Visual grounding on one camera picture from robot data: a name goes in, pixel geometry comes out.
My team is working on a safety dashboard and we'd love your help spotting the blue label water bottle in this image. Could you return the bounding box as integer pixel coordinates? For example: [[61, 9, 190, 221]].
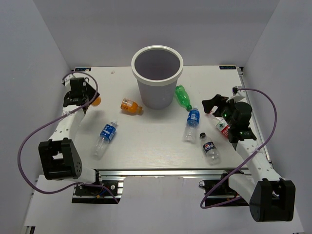
[[183, 106, 200, 144], [92, 120, 117, 160]]

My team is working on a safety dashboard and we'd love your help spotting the green plastic bottle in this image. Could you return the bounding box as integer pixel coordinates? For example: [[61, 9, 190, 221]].
[[175, 85, 192, 112]]

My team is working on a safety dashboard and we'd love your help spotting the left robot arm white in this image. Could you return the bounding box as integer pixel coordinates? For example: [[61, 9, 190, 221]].
[[39, 78, 103, 195]]

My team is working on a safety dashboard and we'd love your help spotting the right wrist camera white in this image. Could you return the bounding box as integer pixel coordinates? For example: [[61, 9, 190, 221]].
[[231, 86, 246, 102]]

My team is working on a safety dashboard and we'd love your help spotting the orange juice bottle lying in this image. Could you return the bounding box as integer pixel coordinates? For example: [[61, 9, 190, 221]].
[[120, 98, 143, 114]]

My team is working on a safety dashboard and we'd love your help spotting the aluminium front rail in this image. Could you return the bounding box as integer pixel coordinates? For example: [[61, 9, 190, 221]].
[[95, 168, 276, 178]]

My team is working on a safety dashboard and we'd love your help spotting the orange juice bottle gold cap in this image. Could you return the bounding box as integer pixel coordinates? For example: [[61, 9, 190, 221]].
[[91, 97, 101, 106]]

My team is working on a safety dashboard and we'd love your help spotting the blue corner label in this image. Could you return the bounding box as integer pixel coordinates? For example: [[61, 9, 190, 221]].
[[74, 67, 91, 72], [219, 65, 236, 70]]

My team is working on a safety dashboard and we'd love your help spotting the left blue corner label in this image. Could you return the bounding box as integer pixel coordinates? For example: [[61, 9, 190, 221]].
[[74, 67, 91, 72]]

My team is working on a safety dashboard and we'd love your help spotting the right blue corner label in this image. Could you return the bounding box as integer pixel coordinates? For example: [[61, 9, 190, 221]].
[[219, 65, 236, 70]]

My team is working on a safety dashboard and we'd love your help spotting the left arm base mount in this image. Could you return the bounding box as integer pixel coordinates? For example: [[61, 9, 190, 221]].
[[72, 176, 125, 204]]

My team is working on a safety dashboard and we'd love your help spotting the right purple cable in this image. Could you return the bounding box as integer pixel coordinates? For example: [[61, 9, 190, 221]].
[[199, 88, 277, 209]]

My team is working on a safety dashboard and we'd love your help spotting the red cap water bottle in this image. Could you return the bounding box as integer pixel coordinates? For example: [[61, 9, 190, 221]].
[[208, 111, 230, 139]]

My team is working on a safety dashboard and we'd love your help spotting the white plastic bin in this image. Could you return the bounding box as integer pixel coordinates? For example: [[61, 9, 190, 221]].
[[131, 45, 184, 110]]

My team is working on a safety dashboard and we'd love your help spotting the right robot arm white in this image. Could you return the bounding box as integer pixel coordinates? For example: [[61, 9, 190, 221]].
[[202, 94, 295, 222]]

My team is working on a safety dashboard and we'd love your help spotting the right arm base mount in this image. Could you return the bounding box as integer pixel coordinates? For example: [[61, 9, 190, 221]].
[[198, 171, 249, 207]]

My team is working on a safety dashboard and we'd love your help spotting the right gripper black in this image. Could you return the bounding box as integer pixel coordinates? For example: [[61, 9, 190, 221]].
[[202, 95, 240, 128]]

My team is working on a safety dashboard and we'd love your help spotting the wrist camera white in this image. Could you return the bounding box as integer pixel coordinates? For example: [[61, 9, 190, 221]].
[[61, 73, 76, 85], [231, 86, 246, 102]]

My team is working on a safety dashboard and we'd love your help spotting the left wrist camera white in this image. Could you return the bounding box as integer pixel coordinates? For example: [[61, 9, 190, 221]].
[[61, 73, 76, 85]]

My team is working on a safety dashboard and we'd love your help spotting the pepsi bottle black cap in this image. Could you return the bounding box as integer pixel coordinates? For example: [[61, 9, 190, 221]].
[[199, 132, 220, 165]]

